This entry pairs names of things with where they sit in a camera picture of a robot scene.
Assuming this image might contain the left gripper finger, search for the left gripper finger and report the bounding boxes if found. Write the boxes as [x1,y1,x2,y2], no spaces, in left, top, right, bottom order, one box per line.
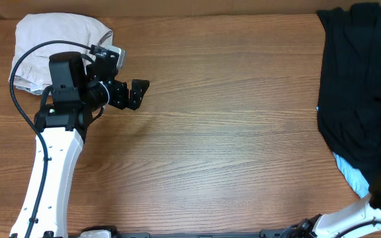
[131,79,149,108]
[127,89,138,110]

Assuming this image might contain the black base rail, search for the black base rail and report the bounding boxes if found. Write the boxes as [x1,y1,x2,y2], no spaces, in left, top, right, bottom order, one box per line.
[69,225,303,238]

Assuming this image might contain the black knit garment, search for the black knit garment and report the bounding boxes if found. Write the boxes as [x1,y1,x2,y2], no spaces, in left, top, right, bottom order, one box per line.
[317,3,381,85]

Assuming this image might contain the light blue garment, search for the light blue garment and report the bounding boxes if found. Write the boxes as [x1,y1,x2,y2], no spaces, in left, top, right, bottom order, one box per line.
[316,9,381,199]

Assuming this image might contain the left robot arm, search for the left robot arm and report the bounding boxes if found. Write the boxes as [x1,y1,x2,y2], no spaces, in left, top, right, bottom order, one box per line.
[9,45,150,237]

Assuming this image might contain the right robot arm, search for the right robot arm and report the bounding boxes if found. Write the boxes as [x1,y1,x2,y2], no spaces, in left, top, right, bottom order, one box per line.
[281,94,381,237]

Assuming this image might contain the beige folded trousers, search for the beige folded trousers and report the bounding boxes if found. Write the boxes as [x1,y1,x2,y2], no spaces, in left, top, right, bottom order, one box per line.
[8,13,114,95]

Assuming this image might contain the black t-shirt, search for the black t-shirt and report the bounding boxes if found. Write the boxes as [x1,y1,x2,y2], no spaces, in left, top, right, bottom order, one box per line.
[316,74,381,186]

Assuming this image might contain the grey folded garment under trousers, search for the grey folded garment under trousers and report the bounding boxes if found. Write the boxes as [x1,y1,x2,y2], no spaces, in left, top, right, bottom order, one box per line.
[16,85,44,95]

